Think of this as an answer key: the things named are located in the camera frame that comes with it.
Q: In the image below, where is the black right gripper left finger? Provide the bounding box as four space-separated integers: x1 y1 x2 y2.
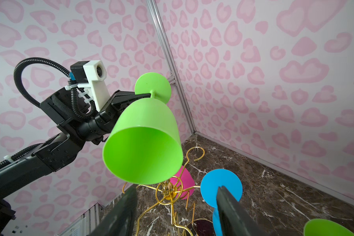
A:
90 186 138 236

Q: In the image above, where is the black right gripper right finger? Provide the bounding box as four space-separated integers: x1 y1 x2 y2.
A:
216 186 267 236

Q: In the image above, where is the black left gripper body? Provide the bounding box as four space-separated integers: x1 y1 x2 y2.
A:
97 90 151 130

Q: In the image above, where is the green wine glass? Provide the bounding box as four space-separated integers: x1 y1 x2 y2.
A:
303 219 354 236
103 72 183 184

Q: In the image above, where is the magenta plastic wine glass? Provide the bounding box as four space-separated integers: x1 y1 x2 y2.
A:
170 166 195 200

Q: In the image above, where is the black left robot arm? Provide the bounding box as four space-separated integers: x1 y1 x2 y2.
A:
0 88 151 235

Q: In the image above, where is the blue wine glass back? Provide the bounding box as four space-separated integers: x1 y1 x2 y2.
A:
200 169 243 236

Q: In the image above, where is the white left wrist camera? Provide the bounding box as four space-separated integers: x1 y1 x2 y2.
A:
65 60 110 112

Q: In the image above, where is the gold wire glass rack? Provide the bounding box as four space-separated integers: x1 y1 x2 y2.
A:
135 147 206 236

